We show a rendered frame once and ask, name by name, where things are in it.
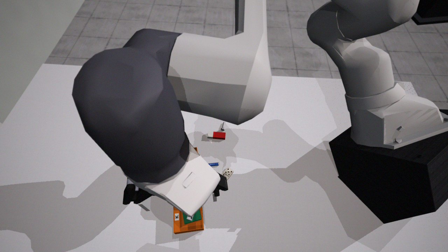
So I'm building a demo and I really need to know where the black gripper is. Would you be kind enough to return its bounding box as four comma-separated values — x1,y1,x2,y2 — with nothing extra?
123,173,228,211

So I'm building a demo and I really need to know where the orange three-compartment bin rack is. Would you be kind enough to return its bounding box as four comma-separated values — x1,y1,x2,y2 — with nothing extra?
173,207,204,234

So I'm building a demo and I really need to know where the white domino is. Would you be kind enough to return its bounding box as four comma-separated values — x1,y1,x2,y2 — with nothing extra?
222,167,234,180

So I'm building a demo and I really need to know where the red and white eraser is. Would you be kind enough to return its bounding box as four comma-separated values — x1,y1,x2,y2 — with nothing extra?
207,131,226,140

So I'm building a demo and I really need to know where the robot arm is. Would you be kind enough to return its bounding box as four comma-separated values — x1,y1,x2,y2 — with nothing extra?
72,0,448,217

